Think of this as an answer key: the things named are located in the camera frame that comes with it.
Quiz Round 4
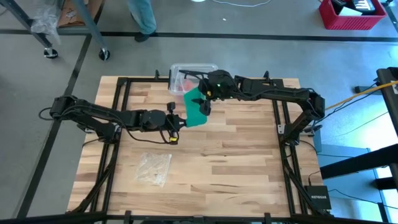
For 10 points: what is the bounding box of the green elastic bandage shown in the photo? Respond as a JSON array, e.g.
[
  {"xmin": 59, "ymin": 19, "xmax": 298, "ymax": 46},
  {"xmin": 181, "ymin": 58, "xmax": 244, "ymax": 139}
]
[{"xmin": 183, "ymin": 86, "xmax": 208, "ymax": 128}]

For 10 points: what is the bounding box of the brown cardboard sheet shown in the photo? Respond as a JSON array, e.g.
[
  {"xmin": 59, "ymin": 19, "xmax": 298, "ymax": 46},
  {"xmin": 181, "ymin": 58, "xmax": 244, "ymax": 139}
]
[{"xmin": 57, "ymin": 0, "xmax": 105, "ymax": 28}]

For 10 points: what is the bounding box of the black device with white keys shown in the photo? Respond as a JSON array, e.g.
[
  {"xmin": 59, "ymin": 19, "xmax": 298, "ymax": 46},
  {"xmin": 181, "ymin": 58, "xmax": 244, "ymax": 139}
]
[{"xmin": 349, "ymin": 0, "xmax": 377, "ymax": 13}]

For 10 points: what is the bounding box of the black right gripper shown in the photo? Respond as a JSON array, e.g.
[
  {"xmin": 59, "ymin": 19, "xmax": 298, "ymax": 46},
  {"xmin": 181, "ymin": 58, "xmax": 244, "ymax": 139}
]
[{"xmin": 191, "ymin": 69, "xmax": 238, "ymax": 117}]

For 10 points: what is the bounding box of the grey metal rolling cart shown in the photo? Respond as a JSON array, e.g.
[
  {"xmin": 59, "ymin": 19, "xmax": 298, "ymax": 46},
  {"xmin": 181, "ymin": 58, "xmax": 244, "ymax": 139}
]
[{"xmin": 0, "ymin": 0, "xmax": 111, "ymax": 62}]

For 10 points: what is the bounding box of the white floor cable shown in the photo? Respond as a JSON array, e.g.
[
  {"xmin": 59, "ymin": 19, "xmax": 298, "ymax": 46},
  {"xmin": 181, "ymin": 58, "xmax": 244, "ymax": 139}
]
[{"xmin": 213, "ymin": 0, "xmax": 272, "ymax": 7}]

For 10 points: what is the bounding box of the black metal table frame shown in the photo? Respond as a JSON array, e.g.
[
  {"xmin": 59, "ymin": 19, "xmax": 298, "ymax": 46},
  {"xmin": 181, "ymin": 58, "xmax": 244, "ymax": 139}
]
[{"xmin": 67, "ymin": 70, "xmax": 335, "ymax": 224}]

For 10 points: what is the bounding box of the black Netgear network switch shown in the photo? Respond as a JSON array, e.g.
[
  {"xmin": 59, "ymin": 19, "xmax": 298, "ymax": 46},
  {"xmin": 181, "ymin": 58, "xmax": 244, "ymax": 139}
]
[{"xmin": 303, "ymin": 185, "xmax": 332, "ymax": 211}]

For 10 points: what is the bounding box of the yellow cable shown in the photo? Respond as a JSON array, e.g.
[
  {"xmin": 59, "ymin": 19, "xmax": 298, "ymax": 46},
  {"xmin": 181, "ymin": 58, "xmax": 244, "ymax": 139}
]
[{"xmin": 325, "ymin": 80, "xmax": 398, "ymax": 111}]

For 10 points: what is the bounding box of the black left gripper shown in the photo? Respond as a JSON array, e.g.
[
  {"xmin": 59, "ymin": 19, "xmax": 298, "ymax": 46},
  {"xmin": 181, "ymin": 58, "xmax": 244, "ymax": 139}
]
[{"xmin": 161, "ymin": 101, "xmax": 188, "ymax": 146}]

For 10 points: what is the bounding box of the crumpled clear plastic wrap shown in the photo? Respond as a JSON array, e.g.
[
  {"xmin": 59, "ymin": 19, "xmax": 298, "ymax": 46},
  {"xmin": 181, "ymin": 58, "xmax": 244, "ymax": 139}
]
[{"xmin": 30, "ymin": 4, "xmax": 63, "ymax": 44}]

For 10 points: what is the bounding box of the clear plastic storage box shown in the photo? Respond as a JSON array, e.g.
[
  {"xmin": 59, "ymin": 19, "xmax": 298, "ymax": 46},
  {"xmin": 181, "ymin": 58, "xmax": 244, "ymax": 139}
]
[{"xmin": 169, "ymin": 63, "xmax": 220, "ymax": 96}]

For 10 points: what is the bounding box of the person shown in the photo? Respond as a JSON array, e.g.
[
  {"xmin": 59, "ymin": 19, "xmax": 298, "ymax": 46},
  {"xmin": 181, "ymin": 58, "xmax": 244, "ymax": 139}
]
[{"xmin": 127, "ymin": 0, "xmax": 158, "ymax": 43}]

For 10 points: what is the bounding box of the white paper sheet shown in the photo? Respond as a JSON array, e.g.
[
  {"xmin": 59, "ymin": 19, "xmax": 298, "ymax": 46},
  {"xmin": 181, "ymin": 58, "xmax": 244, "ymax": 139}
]
[{"xmin": 337, "ymin": 6, "xmax": 363, "ymax": 17}]

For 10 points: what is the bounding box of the clear plastic bag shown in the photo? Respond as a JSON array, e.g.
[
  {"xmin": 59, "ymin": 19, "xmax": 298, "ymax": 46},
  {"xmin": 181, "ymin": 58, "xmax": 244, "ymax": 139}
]
[{"xmin": 133, "ymin": 151, "xmax": 173, "ymax": 187}]

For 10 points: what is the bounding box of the red plastic crate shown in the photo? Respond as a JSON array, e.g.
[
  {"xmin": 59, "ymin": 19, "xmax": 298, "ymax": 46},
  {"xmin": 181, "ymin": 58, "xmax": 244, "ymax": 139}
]
[{"xmin": 318, "ymin": 0, "xmax": 387, "ymax": 31}]

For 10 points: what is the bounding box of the black metal beam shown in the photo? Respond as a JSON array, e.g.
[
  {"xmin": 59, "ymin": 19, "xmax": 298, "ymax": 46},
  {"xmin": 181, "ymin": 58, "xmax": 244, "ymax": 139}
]
[{"xmin": 320, "ymin": 144, "xmax": 398, "ymax": 180}]

